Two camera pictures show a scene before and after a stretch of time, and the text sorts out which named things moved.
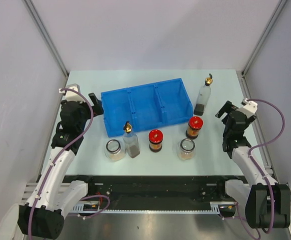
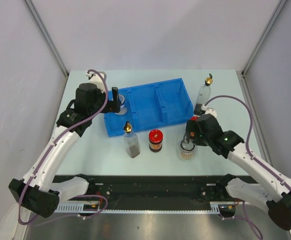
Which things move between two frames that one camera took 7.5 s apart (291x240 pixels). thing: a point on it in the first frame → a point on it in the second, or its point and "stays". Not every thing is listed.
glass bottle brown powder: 131,140 stays
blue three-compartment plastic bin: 145,106 stays
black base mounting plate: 159,189 stays
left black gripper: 97,108 → 115,103
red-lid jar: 155,137 stays
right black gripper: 227,108 → 192,126
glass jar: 186,150 stays
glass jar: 115,150 → 123,110
